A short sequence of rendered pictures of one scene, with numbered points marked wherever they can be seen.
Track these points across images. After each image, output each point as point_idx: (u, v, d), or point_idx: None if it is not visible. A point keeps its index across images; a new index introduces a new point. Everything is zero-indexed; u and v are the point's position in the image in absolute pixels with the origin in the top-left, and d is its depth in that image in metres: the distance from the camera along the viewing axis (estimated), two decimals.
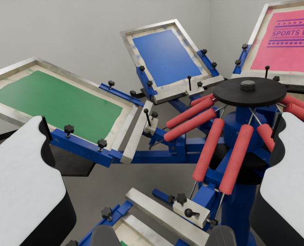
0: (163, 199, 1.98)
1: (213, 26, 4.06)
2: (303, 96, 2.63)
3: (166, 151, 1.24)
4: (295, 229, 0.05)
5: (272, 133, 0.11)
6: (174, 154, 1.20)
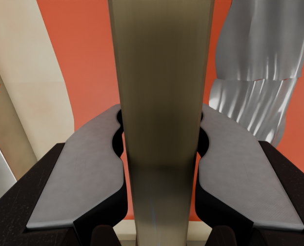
0: None
1: None
2: None
3: None
4: (235, 210, 0.06)
5: None
6: None
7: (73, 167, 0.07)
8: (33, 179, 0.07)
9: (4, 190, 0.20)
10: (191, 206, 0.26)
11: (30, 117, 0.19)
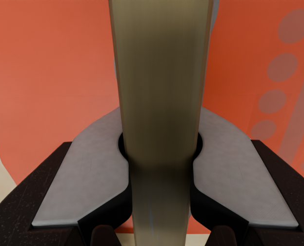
0: None
1: None
2: None
3: None
4: (231, 210, 0.06)
5: None
6: None
7: (79, 166, 0.07)
8: (40, 177, 0.07)
9: None
10: (128, 218, 0.26)
11: None
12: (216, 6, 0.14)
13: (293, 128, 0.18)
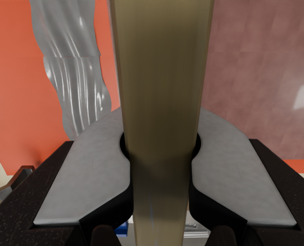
0: None
1: None
2: None
3: None
4: (230, 209, 0.06)
5: None
6: None
7: (80, 166, 0.07)
8: (41, 176, 0.07)
9: None
10: None
11: None
12: None
13: None
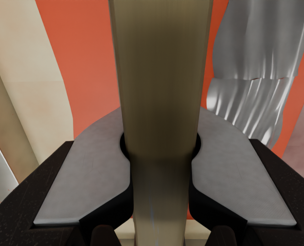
0: None
1: None
2: None
3: None
4: (230, 209, 0.06)
5: None
6: None
7: (80, 166, 0.07)
8: (42, 176, 0.07)
9: (3, 188, 0.20)
10: None
11: (29, 116, 0.19)
12: None
13: None
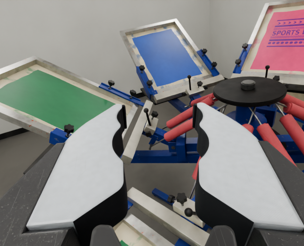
0: (163, 198, 1.98)
1: (213, 25, 4.05)
2: (303, 95, 2.63)
3: (166, 151, 1.24)
4: (235, 210, 0.06)
5: (193, 123, 0.12)
6: (174, 154, 1.20)
7: (73, 167, 0.07)
8: (33, 179, 0.07)
9: None
10: None
11: None
12: None
13: None
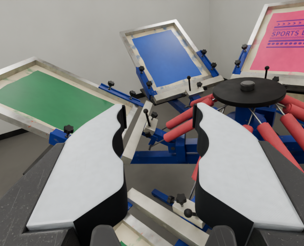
0: (163, 199, 1.98)
1: (213, 26, 4.06)
2: (303, 96, 2.63)
3: (166, 151, 1.24)
4: (235, 210, 0.06)
5: (193, 123, 0.12)
6: (174, 154, 1.20)
7: (73, 167, 0.07)
8: (33, 179, 0.07)
9: None
10: None
11: None
12: None
13: None
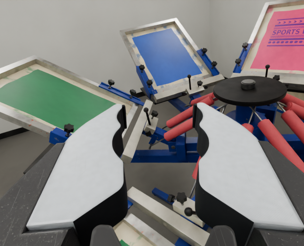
0: (163, 198, 1.99)
1: (213, 25, 4.05)
2: (303, 95, 2.63)
3: (166, 150, 1.24)
4: (235, 210, 0.06)
5: (193, 123, 0.12)
6: (174, 153, 1.20)
7: (73, 167, 0.07)
8: (33, 179, 0.07)
9: None
10: None
11: None
12: None
13: None
